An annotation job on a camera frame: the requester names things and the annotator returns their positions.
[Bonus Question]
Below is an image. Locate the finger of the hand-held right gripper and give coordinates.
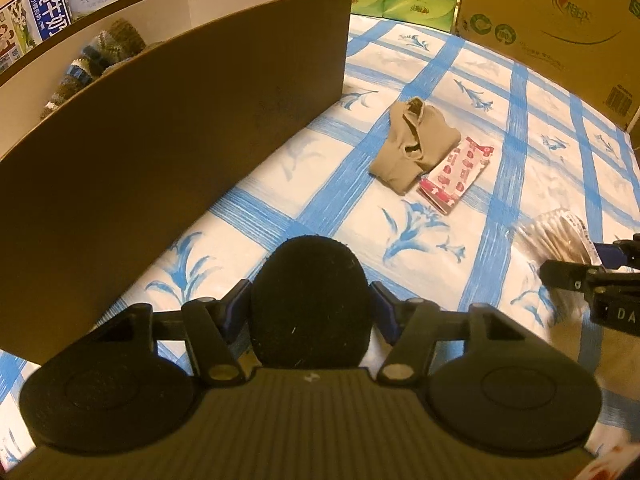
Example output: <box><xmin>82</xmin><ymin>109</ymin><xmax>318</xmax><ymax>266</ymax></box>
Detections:
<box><xmin>595</xmin><ymin>234</ymin><xmax>640</xmax><ymax>268</ymax></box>
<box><xmin>540</xmin><ymin>259</ymin><xmax>603</xmax><ymax>292</ymax></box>

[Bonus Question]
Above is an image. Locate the striped knitted sock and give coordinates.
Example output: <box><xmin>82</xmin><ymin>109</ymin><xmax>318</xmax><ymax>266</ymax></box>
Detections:
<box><xmin>40</xmin><ymin>18</ymin><xmax>151</xmax><ymax>121</ymax></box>

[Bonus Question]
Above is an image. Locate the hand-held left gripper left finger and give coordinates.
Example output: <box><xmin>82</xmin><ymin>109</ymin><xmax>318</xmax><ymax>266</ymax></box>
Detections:
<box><xmin>92</xmin><ymin>279</ymin><xmax>253</xmax><ymax>387</ymax></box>

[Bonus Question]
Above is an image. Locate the clear plastic bag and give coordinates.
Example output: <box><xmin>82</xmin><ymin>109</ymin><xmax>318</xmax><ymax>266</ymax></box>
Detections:
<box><xmin>515</xmin><ymin>208</ymin><xmax>601</xmax><ymax>313</ymax></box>

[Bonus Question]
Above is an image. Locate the red white printed object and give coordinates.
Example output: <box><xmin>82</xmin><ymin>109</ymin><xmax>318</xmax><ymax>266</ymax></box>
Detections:
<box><xmin>590</xmin><ymin>440</ymin><xmax>640</xmax><ymax>480</ymax></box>

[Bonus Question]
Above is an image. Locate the beige sock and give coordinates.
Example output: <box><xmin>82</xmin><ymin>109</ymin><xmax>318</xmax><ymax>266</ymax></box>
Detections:
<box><xmin>369</xmin><ymin>97</ymin><xmax>460</xmax><ymax>196</ymax></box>

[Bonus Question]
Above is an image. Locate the large cardboard box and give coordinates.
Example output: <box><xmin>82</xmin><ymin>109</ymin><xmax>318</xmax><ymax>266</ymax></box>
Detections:
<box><xmin>452</xmin><ymin>0</ymin><xmax>640</xmax><ymax>133</ymax></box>

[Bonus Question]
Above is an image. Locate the blue milk carton box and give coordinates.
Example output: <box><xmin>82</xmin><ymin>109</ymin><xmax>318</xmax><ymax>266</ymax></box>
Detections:
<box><xmin>0</xmin><ymin>0</ymin><xmax>68</xmax><ymax>73</ymax></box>

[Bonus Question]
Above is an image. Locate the red patterned tissue packet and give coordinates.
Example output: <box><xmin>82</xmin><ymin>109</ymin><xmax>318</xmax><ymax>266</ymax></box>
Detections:
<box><xmin>417</xmin><ymin>136</ymin><xmax>495</xmax><ymax>216</ymax></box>

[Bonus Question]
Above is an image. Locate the brown storage box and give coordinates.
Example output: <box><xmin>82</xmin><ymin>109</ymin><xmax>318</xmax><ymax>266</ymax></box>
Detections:
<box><xmin>0</xmin><ymin>0</ymin><xmax>354</xmax><ymax>367</ymax></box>

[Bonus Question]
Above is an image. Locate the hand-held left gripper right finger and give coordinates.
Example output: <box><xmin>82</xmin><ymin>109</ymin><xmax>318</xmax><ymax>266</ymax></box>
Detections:
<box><xmin>369</xmin><ymin>280</ymin><xmax>543</xmax><ymax>387</ymax></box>

